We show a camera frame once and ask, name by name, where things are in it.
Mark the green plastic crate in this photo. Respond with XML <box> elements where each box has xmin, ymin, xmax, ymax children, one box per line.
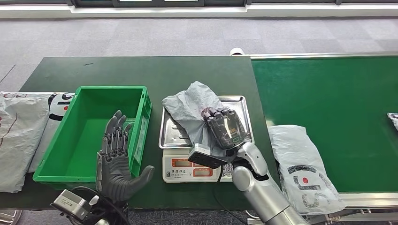
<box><xmin>33</xmin><ymin>85</ymin><xmax>153</xmax><ymax>191</ymax></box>

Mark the large grey parcel bag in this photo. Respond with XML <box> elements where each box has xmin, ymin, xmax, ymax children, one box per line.
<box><xmin>0</xmin><ymin>95</ymin><xmax>50</xmax><ymax>194</ymax></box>

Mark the white scale with steel tray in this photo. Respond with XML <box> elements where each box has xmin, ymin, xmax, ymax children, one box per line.
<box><xmin>158</xmin><ymin>95</ymin><xmax>257</xmax><ymax>183</ymax></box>

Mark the white conveyor end roller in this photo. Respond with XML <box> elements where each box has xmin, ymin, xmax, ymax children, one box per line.
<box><xmin>229</xmin><ymin>47</ymin><xmax>247</xmax><ymax>57</ymax></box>

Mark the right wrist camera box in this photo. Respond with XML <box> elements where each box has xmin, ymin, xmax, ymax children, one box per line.
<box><xmin>188</xmin><ymin>142</ymin><xmax>237</xmax><ymax>170</ymax></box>

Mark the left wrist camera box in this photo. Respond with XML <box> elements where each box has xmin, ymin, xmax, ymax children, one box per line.
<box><xmin>50</xmin><ymin>189</ymin><xmax>100</xmax><ymax>221</ymax></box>

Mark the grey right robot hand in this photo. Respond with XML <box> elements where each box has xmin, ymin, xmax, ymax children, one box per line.
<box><xmin>201</xmin><ymin>106</ymin><xmax>247</xmax><ymax>151</ymax></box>

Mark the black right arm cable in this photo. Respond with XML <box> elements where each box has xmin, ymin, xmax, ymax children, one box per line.
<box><xmin>211</xmin><ymin>169</ymin><xmax>246</xmax><ymax>225</ymax></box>

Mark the white parcel black print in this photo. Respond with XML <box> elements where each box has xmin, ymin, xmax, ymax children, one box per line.
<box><xmin>0</xmin><ymin>91</ymin><xmax>76</xmax><ymax>173</ymax></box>

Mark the white window sill ledge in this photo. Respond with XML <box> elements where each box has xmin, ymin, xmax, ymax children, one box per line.
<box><xmin>0</xmin><ymin>3</ymin><xmax>398</xmax><ymax>20</ymax></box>

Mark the grey metal floor stand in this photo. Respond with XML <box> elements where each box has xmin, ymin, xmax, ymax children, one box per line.
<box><xmin>0</xmin><ymin>209</ymin><xmax>23</xmax><ymax>225</ymax></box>

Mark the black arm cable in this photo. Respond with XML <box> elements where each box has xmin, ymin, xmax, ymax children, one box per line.
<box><xmin>211</xmin><ymin>169</ymin><xmax>246</xmax><ymax>225</ymax></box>
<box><xmin>69</xmin><ymin>186</ymin><xmax>131</xmax><ymax>225</ymax></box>

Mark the white power strip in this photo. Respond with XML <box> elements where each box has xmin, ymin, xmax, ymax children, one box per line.
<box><xmin>245</xmin><ymin>210</ymin><xmax>265</xmax><ymax>225</ymax></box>

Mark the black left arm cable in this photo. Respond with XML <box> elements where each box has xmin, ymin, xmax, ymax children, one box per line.
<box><xmin>69</xmin><ymin>186</ymin><xmax>131</xmax><ymax>225</ymax></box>

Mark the parcel bag with ring print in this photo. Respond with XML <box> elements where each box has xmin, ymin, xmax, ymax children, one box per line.
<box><xmin>268</xmin><ymin>125</ymin><xmax>348</xmax><ymax>216</ymax></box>

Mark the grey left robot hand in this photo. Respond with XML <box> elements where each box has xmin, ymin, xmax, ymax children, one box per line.
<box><xmin>95</xmin><ymin>110</ymin><xmax>155</xmax><ymax>204</ymax></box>

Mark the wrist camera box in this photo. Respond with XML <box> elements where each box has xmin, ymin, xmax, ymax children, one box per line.
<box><xmin>188</xmin><ymin>142</ymin><xmax>237</xmax><ymax>170</ymax></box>
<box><xmin>50</xmin><ymin>189</ymin><xmax>100</xmax><ymax>221</ymax></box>

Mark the large white parcel red print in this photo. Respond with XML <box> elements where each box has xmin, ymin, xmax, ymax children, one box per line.
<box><xmin>387</xmin><ymin>112</ymin><xmax>398</xmax><ymax>132</ymax></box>

